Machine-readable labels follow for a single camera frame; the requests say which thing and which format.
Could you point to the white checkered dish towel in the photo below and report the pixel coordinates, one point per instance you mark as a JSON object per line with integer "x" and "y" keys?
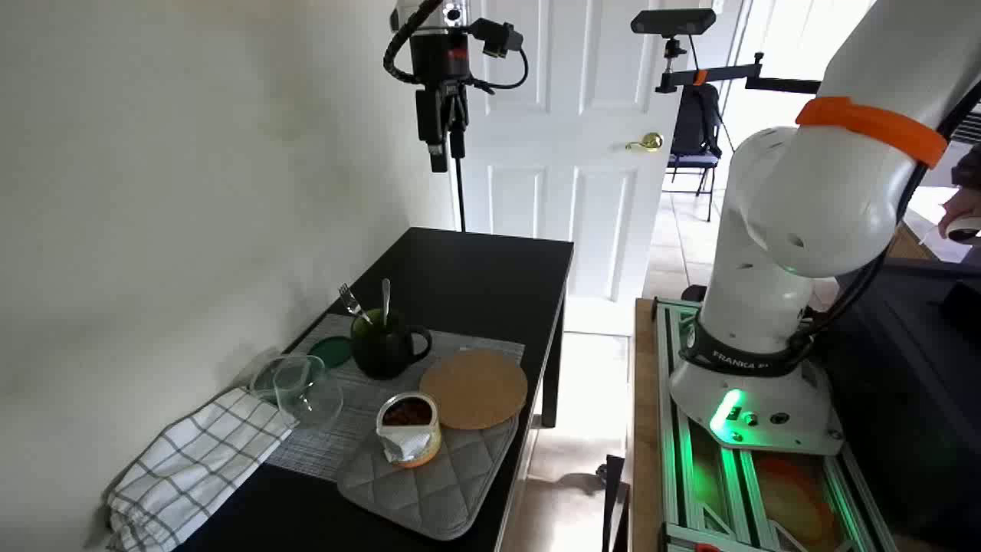
{"x": 195, "y": 464}

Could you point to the person hand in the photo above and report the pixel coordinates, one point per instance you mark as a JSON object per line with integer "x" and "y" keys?
{"x": 965, "y": 215}

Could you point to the blue folding chair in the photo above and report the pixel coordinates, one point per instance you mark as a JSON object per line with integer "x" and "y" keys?
{"x": 697, "y": 133}

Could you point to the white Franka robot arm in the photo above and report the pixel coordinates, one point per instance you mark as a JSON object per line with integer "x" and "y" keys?
{"x": 798, "y": 204}

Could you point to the black mug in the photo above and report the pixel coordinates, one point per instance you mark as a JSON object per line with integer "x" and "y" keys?
{"x": 385, "y": 347}

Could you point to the thin metal utensil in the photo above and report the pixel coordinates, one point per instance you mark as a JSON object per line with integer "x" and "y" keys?
{"x": 357, "y": 306}

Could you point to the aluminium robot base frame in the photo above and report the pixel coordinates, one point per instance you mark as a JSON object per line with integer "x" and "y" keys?
{"x": 755, "y": 493}

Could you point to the wooden board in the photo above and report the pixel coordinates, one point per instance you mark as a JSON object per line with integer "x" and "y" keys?
{"x": 644, "y": 431}

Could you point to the grey quilted mat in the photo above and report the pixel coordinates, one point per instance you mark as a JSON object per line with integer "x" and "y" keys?
{"x": 432, "y": 495}

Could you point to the white panel door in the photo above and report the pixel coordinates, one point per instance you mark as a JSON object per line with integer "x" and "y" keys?
{"x": 573, "y": 133}

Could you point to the round cork trivet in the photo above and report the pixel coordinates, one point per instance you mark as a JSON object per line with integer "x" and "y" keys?
{"x": 472, "y": 390}

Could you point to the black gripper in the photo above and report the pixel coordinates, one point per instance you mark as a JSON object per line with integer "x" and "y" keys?
{"x": 442, "y": 108}

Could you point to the black stereo camera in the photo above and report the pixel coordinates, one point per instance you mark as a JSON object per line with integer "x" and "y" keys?
{"x": 674, "y": 18}

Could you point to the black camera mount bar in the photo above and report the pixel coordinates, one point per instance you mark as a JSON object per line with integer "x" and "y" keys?
{"x": 732, "y": 73}

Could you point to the black table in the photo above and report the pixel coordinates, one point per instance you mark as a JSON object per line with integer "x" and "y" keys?
{"x": 479, "y": 279}

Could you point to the brass door knob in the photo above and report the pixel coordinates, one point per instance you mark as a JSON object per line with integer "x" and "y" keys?
{"x": 652, "y": 142}

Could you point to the green round lid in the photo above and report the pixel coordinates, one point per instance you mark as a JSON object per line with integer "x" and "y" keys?
{"x": 330, "y": 352}

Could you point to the grey grid pattern mat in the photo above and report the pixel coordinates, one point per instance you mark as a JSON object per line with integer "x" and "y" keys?
{"x": 327, "y": 439}

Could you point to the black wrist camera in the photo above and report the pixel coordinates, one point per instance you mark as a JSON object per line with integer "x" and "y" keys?
{"x": 498, "y": 37}

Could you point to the clear glass container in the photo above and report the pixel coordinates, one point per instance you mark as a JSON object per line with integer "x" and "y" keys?
{"x": 302, "y": 388}

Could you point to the thin black vertical pole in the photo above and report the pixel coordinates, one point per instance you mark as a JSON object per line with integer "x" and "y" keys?
{"x": 462, "y": 193}

